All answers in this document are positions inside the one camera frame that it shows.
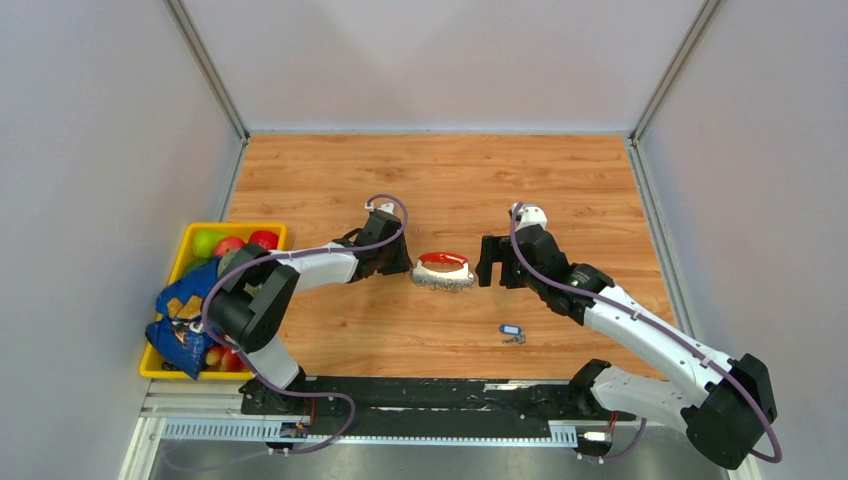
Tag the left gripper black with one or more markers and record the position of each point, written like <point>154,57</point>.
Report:
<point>403,263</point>

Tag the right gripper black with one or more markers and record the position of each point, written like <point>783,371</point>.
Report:
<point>494,249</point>

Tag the blue tag key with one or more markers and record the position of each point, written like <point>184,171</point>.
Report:
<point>513,334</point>

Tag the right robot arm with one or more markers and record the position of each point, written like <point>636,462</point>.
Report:
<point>723,405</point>

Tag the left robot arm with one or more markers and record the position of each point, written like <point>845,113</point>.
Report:
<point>252,295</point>

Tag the red tomato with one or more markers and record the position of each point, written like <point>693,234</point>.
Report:
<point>265,239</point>

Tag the red apple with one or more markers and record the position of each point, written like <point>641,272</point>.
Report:
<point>228,244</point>

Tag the green apple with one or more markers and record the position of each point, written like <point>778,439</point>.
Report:
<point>204,243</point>

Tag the blue snack bag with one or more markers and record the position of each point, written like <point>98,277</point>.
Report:
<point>179,336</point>

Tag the yellow plastic bin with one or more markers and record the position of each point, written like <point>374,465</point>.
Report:
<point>220,363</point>

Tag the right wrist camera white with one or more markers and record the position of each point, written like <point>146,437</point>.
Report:
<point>528,215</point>

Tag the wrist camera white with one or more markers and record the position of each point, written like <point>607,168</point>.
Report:
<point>385,207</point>
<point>528,215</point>

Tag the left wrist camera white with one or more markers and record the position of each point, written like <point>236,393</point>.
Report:
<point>385,207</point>

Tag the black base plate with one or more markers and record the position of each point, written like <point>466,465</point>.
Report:
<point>426,407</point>

